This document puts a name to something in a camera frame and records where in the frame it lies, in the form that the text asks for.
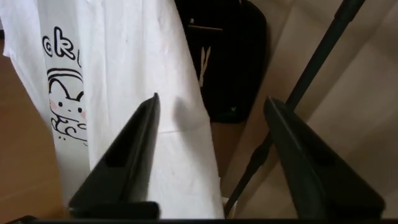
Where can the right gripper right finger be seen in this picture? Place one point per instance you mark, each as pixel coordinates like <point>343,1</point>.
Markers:
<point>326,186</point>

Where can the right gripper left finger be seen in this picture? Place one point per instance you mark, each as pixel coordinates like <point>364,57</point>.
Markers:
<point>124,186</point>

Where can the white printed T-shirt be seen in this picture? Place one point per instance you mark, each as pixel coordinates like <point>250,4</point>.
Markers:
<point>124,62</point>

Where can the black shorts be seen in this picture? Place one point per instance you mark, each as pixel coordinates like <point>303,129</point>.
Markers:
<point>236,77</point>

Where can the pink clothes hanger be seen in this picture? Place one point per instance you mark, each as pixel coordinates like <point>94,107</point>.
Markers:
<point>205,28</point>

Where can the black clothes rack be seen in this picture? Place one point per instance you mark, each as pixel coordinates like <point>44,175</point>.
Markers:
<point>311,71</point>

